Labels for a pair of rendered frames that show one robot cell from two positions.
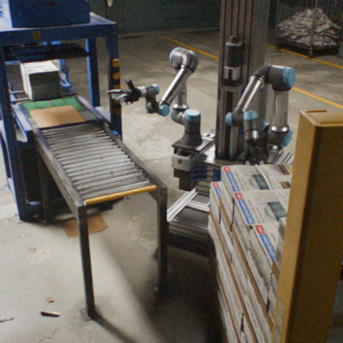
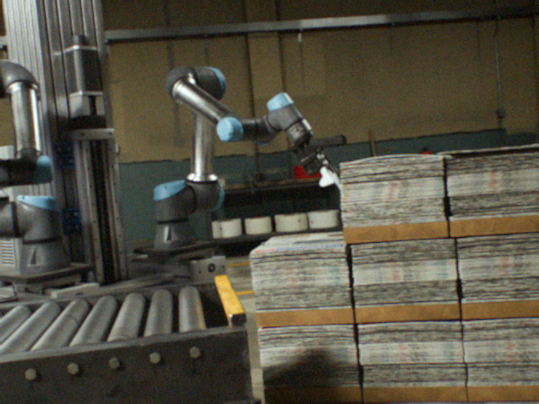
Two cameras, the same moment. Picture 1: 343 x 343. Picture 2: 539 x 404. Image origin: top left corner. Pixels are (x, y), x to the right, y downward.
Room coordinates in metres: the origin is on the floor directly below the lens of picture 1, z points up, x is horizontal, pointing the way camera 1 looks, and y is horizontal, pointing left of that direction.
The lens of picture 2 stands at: (1.89, 1.51, 1.07)
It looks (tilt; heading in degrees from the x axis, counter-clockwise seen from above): 3 degrees down; 288
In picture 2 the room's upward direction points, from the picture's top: 5 degrees counter-clockwise
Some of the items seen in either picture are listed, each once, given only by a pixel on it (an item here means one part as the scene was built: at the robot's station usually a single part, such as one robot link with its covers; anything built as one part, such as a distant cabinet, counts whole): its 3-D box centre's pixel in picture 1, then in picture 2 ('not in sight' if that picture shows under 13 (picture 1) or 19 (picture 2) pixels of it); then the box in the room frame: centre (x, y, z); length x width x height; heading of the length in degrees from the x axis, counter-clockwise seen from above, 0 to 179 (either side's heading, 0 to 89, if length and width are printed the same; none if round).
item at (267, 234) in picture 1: (307, 242); not in sight; (1.54, -0.53, 1.06); 0.37 x 0.28 x 0.01; 97
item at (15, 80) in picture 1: (32, 84); not in sight; (4.93, 1.48, 0.75); 1.53 x 0.64 x 0.10; 25
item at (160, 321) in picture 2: (115, 189); (160, 320); (2.52, 0.34, 0.77); 0.47 x 0.05 x 0.05; 115
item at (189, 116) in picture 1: (191, 120); (37, 216); (3.16, -0.14, 0.98); 0.13 x 0.12 x 0.14; 36
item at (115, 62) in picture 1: (116, 87); not in sight; (3.77, 0.45, 1.05); 0.05 x 0.05 x 0.45; 25
